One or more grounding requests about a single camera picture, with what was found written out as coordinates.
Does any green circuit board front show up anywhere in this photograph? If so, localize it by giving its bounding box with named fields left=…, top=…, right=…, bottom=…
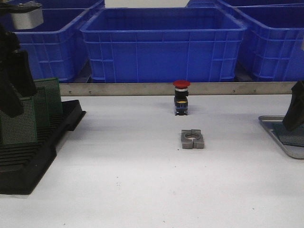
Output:
left=0, top=97, right=38, bottom=145

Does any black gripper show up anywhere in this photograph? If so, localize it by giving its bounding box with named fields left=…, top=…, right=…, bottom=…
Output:
left=0, top=24, right=37, bottom=118

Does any blue plastic crate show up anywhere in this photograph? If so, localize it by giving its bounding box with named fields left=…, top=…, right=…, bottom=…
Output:
left=0, top=9, right=90, bottom=82
left=81, top=7, right=246, bottom=83
left=234, top=6, right=304, bottom=82

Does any steel table edge rail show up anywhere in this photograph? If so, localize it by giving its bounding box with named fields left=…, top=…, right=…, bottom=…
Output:
left=60, top=82, right=296, bottom=96

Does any red emergency stop button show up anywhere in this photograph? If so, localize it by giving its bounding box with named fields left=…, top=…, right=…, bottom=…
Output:
left=173, top=80, right=190, bottom=115

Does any blue crate rear centre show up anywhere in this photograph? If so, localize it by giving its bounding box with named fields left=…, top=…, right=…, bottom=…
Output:
left=186, top=0, right=238, bottom=8

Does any silver metal tray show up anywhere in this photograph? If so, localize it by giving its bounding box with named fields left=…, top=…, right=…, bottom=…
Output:
left=258, top=115, right=304, bottom=160

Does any green circuit board rear right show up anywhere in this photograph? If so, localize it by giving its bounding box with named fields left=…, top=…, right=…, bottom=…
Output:
left=34, top=77, right=63, bottom=116

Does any black slotted board rack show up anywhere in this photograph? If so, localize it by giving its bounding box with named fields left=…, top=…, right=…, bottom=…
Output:
left=0, top=100, right=86, bottom=195

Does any blue plastic crate left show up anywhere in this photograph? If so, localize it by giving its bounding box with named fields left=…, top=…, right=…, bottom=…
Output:
left=0, top=9, right=90, bottom=82

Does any blue crate rear right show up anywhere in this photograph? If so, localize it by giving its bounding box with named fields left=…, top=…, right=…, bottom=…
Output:
left=218, top=0, right=304, bottom=7

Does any blue plastic crate centre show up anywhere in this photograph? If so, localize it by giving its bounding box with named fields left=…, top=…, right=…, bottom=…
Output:
left=81, top=7, right=246, bottom=83

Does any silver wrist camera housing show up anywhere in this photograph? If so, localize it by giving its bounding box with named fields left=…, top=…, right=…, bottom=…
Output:
left=0, top=1, right=44, bottom=30

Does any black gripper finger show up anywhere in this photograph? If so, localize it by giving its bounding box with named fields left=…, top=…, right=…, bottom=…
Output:
left=283, top=80, right=304, bottom=131

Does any green perforated circuit board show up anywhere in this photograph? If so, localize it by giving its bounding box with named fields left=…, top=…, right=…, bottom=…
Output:
left=272, top=123, right=304, bottom=147

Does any grey metal clamp block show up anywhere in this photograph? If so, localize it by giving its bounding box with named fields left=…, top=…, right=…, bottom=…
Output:
left=181, top=129, right=205, bottom=149

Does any blue plastic crate right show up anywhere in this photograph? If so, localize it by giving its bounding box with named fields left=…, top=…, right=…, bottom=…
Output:
left=234, top=6, right=304, bottom=82

